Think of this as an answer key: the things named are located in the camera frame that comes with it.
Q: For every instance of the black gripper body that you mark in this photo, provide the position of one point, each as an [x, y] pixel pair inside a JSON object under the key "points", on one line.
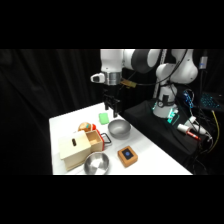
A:
{"points": [[110, 96]]}

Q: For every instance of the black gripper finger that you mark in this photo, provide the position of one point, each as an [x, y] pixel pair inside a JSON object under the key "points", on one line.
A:
{"points": [[115, 112], [106, 105]]}

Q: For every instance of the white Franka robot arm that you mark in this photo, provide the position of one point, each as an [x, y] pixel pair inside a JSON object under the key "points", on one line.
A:
{"points": [[173, 71]]}

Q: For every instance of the green sponge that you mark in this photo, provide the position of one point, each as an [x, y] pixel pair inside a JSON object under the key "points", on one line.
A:
{"points": [[104, 118]]}

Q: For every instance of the grey bowl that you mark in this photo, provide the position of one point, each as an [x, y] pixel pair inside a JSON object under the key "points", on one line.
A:
{"points": [[119, 129]]}

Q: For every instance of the orange round toy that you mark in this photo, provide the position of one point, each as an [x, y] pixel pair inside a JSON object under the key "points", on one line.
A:
{"points": [[86, 127]]}

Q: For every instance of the black robot stand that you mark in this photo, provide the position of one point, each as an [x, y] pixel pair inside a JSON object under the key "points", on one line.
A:
{"points": [[156, 128]]}

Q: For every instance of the orange block with blue top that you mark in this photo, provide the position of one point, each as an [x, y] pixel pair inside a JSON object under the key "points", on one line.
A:
{"points": [[127, 156]]}

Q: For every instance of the light wooden box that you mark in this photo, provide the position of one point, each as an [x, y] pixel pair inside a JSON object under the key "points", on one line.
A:
{"points": [[74, 148]]}

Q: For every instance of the shiny steel bowl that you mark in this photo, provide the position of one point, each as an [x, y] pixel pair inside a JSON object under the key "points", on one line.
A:
{"points": [[96, 163]]}

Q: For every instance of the green lit control box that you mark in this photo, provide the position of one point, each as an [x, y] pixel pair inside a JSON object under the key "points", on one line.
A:
{"points": [[174, 116]]}

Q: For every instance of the white cylinder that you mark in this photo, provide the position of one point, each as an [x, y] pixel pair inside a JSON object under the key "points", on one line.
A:
{"points": [[182, 127]]}

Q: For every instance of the red marker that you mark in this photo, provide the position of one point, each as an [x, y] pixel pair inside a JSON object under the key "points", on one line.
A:
{"points": [[193, 135]]}

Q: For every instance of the keyboard with blue lights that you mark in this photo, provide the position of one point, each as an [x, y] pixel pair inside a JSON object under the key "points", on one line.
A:
{"points": [[210, 101]]}

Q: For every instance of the grey box on pole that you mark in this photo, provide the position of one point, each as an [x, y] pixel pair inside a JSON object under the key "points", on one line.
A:
{"points": [[203, 62]]}

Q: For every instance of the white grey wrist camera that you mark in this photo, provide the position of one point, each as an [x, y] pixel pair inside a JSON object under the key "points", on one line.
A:
{"points": [[97, 78]]}

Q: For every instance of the brown wrist mount plate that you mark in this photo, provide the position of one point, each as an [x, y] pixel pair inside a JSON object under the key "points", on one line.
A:
{"points": [[128, 83]]}

